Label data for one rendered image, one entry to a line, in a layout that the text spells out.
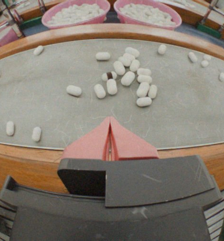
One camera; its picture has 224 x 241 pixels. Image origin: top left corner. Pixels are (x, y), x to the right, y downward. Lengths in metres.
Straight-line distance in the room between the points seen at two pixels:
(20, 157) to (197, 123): 0.40
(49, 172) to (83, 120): 0.12
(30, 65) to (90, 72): 0.19
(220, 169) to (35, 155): 0.40
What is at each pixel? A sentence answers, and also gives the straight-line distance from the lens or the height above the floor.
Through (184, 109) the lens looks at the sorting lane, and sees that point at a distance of 0.31.
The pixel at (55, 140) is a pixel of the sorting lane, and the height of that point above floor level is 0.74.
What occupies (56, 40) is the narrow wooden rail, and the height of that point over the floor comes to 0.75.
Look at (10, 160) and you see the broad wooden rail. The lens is 0.30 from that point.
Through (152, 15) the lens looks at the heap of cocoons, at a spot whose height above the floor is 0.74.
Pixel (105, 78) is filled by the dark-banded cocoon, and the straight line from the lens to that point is 0.27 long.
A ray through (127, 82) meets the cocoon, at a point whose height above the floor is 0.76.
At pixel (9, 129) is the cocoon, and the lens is 0.32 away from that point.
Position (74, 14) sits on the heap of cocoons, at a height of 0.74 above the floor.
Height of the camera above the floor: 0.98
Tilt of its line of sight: 76 degrees down
